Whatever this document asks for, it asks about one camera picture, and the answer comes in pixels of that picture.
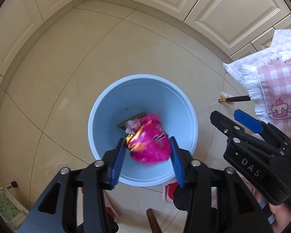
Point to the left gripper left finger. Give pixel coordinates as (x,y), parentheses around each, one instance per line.
(56,208)

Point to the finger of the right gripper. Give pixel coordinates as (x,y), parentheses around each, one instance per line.
(271,134)
(233,129)

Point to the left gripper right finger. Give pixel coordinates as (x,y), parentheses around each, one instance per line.
(219,199)

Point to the magenta snack wrapper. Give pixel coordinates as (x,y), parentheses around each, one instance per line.
(146,140)

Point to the light blue trash bin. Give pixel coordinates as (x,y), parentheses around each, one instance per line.
(127,98)

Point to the person right hand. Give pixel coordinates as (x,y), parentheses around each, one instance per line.
(282,215)

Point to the black gold pen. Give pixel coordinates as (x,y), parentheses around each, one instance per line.
(224,99)

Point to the pink slipper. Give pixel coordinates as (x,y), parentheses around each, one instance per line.
(168,189)

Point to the pink checkered tablecloth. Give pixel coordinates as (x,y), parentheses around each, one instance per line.
(266,76)

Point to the lower cream cabinets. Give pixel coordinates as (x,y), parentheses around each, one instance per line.
(229,28)

